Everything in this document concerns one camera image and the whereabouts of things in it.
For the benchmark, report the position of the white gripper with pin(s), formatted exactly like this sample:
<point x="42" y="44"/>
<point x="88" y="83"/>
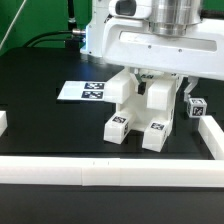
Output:
<point x="175" y="36"/>

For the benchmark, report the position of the white chair back frame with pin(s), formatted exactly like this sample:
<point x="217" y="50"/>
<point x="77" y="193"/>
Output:
<point x="124" y="83"/>

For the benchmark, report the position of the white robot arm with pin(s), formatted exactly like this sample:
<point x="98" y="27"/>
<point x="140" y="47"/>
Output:
<point x="95" y="31"/>

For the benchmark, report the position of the white diagonal rod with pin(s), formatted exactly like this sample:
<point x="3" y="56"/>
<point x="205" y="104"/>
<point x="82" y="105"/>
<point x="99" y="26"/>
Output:
<point x="19" y="11"/>

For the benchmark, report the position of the white U-shaped fence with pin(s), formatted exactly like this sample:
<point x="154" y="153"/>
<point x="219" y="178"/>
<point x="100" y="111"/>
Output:
<point x="111" y="172"/>

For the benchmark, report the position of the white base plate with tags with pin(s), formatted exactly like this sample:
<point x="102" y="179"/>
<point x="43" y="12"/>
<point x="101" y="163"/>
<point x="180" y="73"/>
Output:
<point x="82" y="90"/>

